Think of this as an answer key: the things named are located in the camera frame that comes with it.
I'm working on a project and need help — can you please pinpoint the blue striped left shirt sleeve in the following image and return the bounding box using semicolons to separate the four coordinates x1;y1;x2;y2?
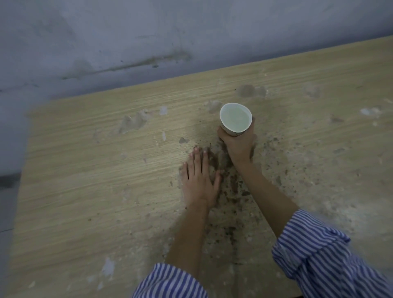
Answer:
132;263;210;298

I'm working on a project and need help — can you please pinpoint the person's left hand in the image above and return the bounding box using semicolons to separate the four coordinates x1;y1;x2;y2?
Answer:
180;147;222;210

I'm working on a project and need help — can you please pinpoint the blue striped shirt sleeve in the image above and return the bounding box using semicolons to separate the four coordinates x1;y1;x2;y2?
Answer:
132;263;210;298
271;209;393;298

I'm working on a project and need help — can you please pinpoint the person's right hand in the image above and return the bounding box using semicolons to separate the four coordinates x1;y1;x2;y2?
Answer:
217;116;257;166

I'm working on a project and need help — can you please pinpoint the scattered brown soil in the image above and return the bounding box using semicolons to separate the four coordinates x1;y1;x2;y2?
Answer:
170;135;290;268

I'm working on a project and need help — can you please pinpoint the person's right forearm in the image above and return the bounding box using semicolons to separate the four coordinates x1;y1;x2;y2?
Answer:
236;160;301;239

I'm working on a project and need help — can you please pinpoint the cloudy water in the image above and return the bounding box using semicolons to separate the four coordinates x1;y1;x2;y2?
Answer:
222;106;251;131

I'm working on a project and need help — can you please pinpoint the person's left forearm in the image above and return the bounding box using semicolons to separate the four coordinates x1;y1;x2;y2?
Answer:
165;203;212;278

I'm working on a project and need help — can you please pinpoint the white paper cup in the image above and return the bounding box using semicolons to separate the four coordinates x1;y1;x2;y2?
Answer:
219;103;253;137

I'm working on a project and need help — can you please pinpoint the blue striped right shirt sleeve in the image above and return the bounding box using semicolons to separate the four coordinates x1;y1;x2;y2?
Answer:
271;209;393;298

